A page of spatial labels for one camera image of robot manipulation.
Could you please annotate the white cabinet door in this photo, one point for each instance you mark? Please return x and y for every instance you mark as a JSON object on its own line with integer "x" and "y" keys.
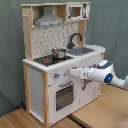
{"x": 90, "y": 90}

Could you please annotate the white oven door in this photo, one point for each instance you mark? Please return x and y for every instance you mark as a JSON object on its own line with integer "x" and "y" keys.
{"x": 63, "y": 98}

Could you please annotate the silver toy pot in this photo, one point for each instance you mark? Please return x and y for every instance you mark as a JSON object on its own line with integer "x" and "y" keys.
{"x": 58, "y": 53}

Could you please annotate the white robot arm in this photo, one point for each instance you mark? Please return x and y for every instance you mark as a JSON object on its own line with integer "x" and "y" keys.
{"x": 102, "y": 73}

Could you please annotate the toy microwave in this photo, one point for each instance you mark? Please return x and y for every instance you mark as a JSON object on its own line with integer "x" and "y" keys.
{"x": 78, "y": 11}

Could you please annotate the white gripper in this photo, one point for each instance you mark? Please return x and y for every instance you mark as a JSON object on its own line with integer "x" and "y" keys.
{"x": 79, "y": 72}

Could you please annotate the black toy faucet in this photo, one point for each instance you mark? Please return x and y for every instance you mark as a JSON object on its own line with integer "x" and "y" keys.
{"x": 73, "y": 40}

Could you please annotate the grey toy sink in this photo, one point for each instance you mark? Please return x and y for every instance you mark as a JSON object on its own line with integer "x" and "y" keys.
{"x": 79, "y": 51}

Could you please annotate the left red stove knob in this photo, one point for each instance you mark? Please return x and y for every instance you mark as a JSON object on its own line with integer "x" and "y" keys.
{"x": 56, "y": 75}

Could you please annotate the wooden toy kitchen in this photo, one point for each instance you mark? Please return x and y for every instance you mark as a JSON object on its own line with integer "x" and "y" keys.
{"x": 39, "y": 42}

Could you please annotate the black toy stovetop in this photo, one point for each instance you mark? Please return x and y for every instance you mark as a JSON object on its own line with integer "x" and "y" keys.
{"x": 49, "y": 60}

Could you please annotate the grey range hood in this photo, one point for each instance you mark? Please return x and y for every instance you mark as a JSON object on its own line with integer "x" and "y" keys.
{"x": 48, "y": 17}

